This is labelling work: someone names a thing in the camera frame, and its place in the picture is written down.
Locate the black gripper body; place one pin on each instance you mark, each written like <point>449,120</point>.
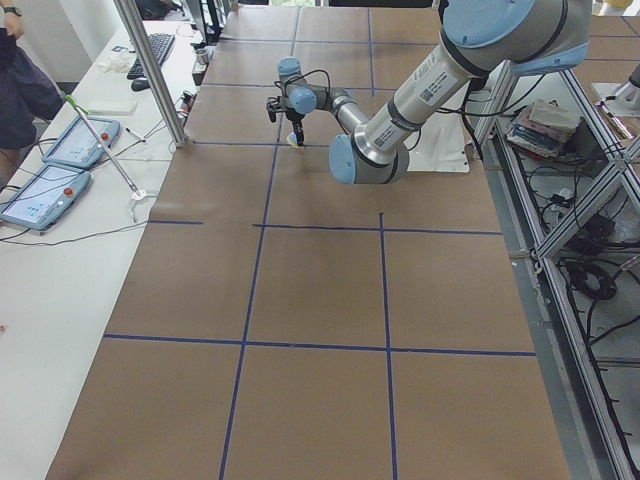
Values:
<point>294,118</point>

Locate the white blue call bell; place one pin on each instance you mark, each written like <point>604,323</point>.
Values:
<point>291,139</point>

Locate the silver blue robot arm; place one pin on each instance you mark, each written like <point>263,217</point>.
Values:
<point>537,37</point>

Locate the black marker pen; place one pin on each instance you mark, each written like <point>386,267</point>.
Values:
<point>137,136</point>

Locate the black computer mouse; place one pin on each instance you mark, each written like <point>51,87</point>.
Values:
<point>139,84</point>

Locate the long metal reacher rod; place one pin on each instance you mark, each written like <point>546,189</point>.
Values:
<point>138,195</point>

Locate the upper teach pendant tablet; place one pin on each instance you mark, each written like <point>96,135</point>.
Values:
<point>77,146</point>

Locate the teach pendant tablet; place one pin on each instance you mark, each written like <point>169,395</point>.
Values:
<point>77,146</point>
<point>45,197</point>

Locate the stack of books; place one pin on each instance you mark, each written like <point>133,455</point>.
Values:
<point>542,128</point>

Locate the lower teach pendant tablet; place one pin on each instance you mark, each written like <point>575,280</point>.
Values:
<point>45,197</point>

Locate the seated person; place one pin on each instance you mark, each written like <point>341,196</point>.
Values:
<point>26,93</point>

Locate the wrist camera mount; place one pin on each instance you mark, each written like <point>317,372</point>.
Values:
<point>275,106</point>

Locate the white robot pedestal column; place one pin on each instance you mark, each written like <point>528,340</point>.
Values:
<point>440,150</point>

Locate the aluminium frame post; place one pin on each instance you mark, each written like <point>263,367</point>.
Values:
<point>133,23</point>

